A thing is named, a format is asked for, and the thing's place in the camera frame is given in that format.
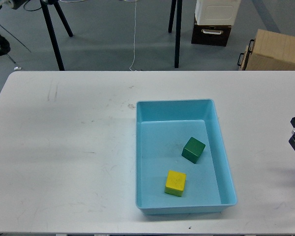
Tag green wooden block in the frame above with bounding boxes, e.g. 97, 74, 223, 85
181, 137, 206, 164

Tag yellow wooden block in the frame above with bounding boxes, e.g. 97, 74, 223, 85
164, 170, 186, 197

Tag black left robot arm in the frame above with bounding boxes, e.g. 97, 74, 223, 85
0, 0, 27, 10

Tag light blue plastic box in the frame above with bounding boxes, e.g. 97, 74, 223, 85
136, 99, 237, 215

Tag white appliance box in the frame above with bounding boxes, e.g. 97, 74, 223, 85
195, 0, 241, 26

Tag black right table legs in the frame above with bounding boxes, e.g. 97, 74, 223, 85
168, 0, 182, 68

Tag black table legs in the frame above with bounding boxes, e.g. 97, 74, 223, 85
39, 0, 73, 71
168, 0, 182, 68

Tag black left table legs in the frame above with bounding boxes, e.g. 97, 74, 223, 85
39, 0, 73, 71

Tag dark drawer box with handle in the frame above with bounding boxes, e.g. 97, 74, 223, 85
191, 19, 232, 47

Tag white hanging cord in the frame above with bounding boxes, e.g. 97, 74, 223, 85
129, 0, 138, 72

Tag black cable on floor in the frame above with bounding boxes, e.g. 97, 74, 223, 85
23, 0, 41, 12

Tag black cable loop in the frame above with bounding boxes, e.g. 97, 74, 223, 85
0, 29, 11, 57

